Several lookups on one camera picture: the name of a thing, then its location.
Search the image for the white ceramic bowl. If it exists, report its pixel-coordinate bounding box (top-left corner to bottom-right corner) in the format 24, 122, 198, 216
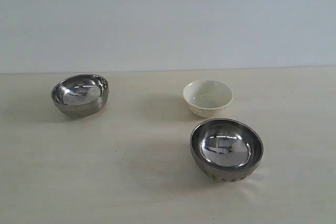
183, 80, 234, 118

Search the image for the ribbed stainless steel bowl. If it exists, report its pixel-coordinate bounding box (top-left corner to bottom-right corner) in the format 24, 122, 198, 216
190, 118, 264, 182

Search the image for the smooth stainless steel bowl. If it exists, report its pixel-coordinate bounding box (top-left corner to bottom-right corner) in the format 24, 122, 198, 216
50, 74, 109, 119

